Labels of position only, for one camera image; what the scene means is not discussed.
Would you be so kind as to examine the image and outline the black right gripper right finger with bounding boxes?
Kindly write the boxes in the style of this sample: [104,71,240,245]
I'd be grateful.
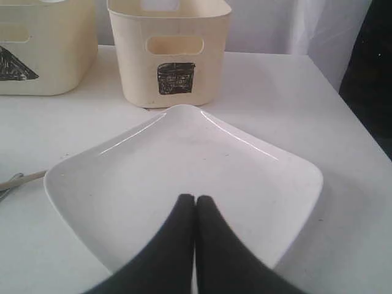
[195,195,294,293]

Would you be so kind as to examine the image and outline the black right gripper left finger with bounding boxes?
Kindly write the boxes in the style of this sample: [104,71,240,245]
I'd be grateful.
[90,194,195,293]

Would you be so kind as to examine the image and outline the wooden chopstick crossing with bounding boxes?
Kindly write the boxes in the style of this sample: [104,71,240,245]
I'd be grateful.
[0,170,48,188]

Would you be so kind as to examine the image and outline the white square ceramic plate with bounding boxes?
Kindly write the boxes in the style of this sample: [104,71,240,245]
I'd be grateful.
[44,105,323,271]

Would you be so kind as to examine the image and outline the cream bin square mark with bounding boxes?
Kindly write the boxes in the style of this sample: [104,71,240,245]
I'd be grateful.
[107,1,232,108]

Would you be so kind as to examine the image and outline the cream bin triangle mark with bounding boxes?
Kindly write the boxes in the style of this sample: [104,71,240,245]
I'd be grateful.
[1,1,98,96]

